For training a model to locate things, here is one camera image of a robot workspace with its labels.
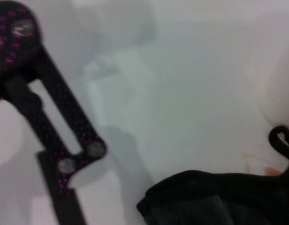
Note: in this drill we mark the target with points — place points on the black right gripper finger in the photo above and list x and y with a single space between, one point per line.
75 117

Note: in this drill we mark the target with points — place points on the dark blue rag with loop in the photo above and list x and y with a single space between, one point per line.
205 194

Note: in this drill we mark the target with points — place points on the small orange ball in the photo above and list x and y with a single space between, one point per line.
272 172

